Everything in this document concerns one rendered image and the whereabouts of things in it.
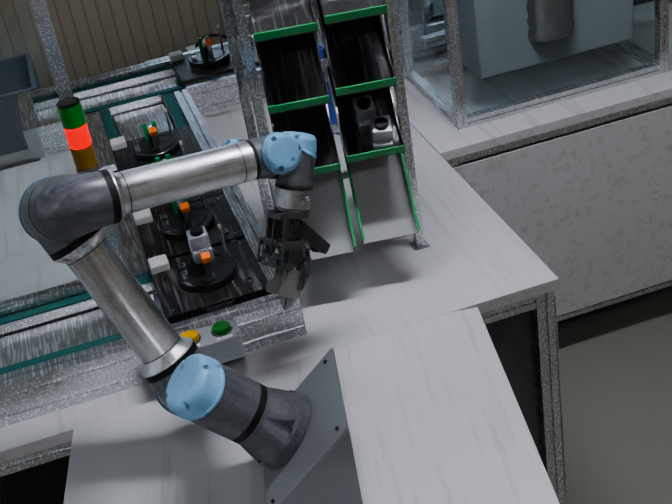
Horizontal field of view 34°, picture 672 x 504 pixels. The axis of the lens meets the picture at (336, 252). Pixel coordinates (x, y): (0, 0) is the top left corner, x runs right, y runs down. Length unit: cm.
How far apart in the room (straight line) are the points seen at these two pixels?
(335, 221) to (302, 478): 74
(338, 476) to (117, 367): 65
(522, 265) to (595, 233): 93
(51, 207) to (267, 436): 55
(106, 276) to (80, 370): 40
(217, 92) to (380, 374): 157
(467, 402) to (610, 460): 118
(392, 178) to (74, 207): 89
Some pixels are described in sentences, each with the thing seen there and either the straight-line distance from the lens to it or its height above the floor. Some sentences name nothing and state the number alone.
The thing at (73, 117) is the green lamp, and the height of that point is 139.
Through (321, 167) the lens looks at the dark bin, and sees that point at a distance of 236.
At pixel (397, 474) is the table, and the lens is 206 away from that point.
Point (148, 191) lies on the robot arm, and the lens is 192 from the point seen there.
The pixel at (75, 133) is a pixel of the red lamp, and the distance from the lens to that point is 242.
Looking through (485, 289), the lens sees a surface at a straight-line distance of 250.
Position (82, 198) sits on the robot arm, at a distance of 189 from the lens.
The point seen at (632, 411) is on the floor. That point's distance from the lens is 348.
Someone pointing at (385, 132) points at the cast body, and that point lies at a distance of 237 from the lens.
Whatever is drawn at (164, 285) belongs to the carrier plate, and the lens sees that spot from 252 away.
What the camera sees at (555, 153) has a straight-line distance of 328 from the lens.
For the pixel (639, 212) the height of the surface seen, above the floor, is 46.
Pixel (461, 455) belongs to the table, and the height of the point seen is 86.
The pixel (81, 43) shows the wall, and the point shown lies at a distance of 612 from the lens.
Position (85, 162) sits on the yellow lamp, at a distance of 245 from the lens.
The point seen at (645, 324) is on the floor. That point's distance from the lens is 383.
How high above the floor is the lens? 227
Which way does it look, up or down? 31 degrees down
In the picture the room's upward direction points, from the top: 10 degrees counter-clockwise
